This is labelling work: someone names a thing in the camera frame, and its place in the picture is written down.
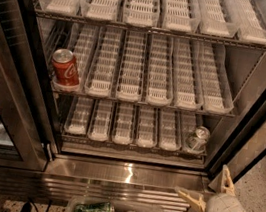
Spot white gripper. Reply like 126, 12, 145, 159
175, 165, 245, 212

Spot silver green 7up can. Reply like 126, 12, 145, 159
186, 126, 210, 153

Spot bottom shelf tray six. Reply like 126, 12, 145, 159
180, 112, 205, 155

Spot bottom shelf tray five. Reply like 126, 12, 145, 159
158, 109, 181, 151

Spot shelf tray five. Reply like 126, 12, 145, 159
198, 0, 241, 38
172, 38, 203, 110
158, 109, 181, 151

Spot right fridge door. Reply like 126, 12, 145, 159
206, 27, 266, 201

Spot bottom shelf tray four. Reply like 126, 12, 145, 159
136, 106, 156, 148

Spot shelf tray four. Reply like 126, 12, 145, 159
145, 34, 173, 107
136, 106, 156, 148
161, 0, 201, 33

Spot middle shelf tray five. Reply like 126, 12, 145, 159
172, 38, 203, 110

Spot middle shelf tray four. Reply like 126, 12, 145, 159
145, 34, 173, 107

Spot bottom shelf tray three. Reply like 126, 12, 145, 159
112, 103, 134, 145

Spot shelf tray three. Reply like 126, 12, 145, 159
122, 0, 160, 27
112, 103, 134, 145
116, 31, 147, 102

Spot bottom shelf tray two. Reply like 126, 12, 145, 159
88, 100, 113, 142

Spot middle shelf tray three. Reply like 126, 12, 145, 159
116, 31, 147, 102

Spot bottom shelf tray one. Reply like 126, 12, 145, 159
64, 97, 93, 135

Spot stainless steel fridge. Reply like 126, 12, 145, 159
0, 0, 266, 212

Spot middle shelf tray two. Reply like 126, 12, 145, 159
84, 28, 122, 98

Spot top shelf tray five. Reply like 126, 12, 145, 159
198, 0, 241, 38

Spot top shelf tray four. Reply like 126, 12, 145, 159
161, 0, 201, 33

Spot red cola can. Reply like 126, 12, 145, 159
51, 48, 79, 86

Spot middle shelf tray one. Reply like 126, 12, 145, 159
52, 23, 99, 92

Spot top shelf tray three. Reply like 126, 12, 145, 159
122, 0, 160, 27

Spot left glass fridge door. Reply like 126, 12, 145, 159
0, 0, 64, 171

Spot black plug and cables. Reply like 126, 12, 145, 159
17, 195, 54, 212

